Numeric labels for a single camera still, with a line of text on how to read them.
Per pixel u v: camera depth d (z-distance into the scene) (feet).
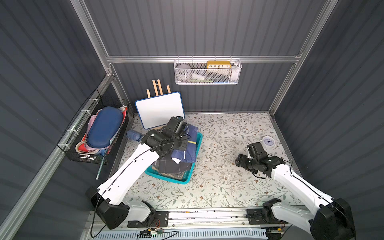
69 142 2.00
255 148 2.13
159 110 3.10
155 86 2.99
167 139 1.56
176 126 1.70
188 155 2.48
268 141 3.26
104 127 2.19
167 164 2.74
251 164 2.28
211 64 2.85
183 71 2.71
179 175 2.77
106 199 1.25
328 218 1.29
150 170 2.83
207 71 2.95
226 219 2.43
